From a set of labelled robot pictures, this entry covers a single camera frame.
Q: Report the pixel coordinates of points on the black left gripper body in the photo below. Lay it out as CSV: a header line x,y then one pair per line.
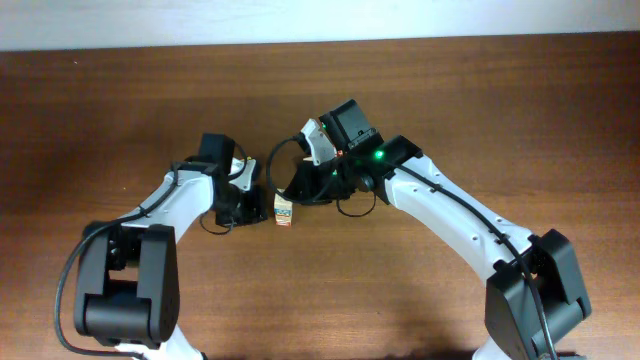
x,y
243,206

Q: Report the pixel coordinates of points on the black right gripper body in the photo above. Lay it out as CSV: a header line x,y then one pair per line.
x,y
328,179

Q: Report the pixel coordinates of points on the blue letter H block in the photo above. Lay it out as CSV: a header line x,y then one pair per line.
x,y
283,211

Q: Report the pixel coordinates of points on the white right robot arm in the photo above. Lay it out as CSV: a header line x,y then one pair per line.
x,y
535,292

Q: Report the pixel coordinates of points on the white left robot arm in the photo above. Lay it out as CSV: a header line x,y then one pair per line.
x,y
127,293

